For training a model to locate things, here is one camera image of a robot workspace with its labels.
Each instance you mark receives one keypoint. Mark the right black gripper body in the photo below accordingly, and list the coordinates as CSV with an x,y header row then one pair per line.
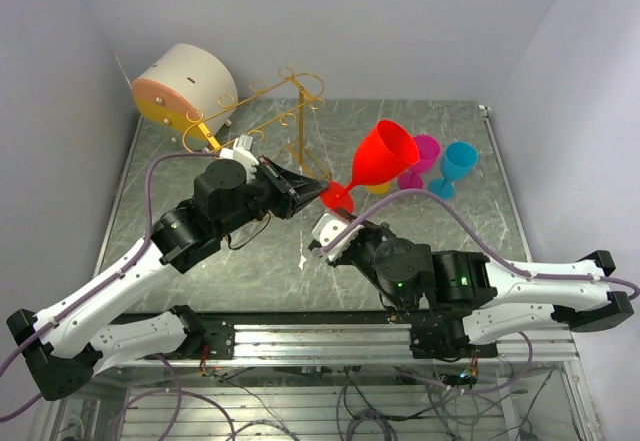
x,y
363,255

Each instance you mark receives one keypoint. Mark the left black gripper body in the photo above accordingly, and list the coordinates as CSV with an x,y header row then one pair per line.
x,y
266,195

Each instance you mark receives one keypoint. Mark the yellow plastic wine glass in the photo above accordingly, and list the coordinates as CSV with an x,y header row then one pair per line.
x,y
379,189

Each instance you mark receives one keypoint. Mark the red plastic wine glass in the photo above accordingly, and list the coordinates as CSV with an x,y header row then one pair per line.
x,y
386,152

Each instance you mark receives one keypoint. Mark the magenta plastic wine glass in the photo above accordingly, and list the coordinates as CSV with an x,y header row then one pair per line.
x,y
429,151

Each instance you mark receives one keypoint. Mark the blue plastic wine glass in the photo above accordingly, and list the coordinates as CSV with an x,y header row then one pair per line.
x,y
457,162

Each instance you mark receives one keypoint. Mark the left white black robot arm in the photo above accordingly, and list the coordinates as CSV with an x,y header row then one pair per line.
x,y
68,343

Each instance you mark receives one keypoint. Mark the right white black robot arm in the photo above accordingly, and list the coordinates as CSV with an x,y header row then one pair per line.
x,y
578,295

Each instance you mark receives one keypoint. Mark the beige cylindrical toy box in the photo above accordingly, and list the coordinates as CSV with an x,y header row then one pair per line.
x,y
189,90

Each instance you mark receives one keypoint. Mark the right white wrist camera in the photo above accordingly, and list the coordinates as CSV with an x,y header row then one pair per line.
x,y
331,236

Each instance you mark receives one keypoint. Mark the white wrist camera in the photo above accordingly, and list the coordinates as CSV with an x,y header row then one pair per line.
x,y
331,236
241,152

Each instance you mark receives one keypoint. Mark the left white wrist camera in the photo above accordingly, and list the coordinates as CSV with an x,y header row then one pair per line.
x,y
241,152

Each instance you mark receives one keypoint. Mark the gold wire wine glass rack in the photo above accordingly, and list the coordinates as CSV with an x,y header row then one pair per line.
x,y
309,89

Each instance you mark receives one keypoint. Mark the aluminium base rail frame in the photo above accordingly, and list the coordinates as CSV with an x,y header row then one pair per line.
x,y
338,383

